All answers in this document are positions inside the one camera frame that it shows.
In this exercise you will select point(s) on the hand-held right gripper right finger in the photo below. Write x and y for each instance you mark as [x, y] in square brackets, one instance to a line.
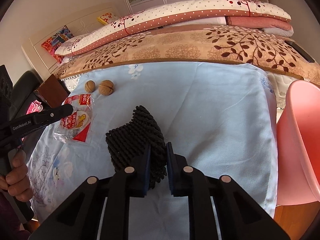
[170, 175]

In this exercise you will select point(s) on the red white snack packet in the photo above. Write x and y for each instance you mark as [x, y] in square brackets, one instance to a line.
[77, 125]

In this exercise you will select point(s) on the person's left hand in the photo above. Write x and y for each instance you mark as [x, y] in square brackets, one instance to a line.
[20, 182]

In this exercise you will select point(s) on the colourful printed pillow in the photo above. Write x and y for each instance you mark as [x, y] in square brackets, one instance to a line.
[56, 41]

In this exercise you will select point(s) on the light blue floral cloth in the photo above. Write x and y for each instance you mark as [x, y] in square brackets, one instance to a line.
[212, 117]

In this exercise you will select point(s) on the brown walnut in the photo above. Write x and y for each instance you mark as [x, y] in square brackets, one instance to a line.
[106, 87]
[90, 86]

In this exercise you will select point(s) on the white bed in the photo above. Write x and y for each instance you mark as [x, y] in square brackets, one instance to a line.
[82, 22]

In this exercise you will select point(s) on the pink dotted cloth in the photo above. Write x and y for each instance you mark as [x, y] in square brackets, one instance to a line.
[33, 107]

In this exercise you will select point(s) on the yellow floral pillow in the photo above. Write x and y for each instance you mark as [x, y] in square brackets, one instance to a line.
[107, 18]

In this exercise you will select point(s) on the black smartphone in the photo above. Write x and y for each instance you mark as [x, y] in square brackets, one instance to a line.
[302, 51]

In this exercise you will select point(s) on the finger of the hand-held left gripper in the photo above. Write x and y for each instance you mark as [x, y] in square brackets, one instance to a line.
[52, 115]

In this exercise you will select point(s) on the brown leaf-print blanket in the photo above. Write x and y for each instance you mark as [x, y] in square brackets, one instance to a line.
[175, 47]

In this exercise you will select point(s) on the pink folded blanket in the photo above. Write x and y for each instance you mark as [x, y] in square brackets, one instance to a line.
[262, 22]

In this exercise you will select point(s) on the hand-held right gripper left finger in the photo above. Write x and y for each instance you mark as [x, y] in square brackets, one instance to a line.
[148, 175]

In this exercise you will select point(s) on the polka dot folded quilt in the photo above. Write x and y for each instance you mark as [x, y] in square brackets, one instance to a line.
[175, 11]

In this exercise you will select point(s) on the pink plastic bucket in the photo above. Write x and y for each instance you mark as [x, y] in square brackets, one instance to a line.
[300, 140]

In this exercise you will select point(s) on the black foam fruit net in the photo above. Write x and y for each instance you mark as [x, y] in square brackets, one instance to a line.
[135, 135]

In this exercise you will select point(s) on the grey folded blanket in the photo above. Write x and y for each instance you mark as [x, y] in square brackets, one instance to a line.
[282, 32]

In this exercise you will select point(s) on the black chair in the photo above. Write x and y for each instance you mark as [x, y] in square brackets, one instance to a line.
[23, 85]

